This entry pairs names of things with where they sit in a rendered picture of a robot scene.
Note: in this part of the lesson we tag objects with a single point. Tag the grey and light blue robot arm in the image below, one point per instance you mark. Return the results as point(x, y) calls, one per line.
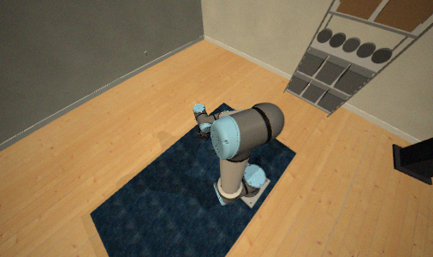
point(233, 135)

